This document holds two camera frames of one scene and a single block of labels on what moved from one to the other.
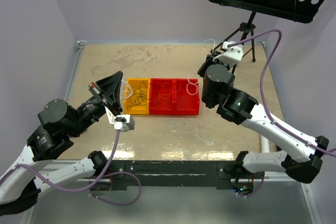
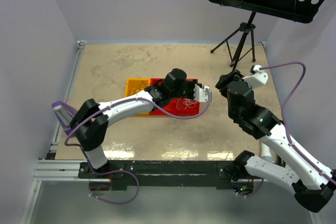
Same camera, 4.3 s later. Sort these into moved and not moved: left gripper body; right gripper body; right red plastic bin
Moved: right gripper body; left gripper body
Not moved: right red plastic bin
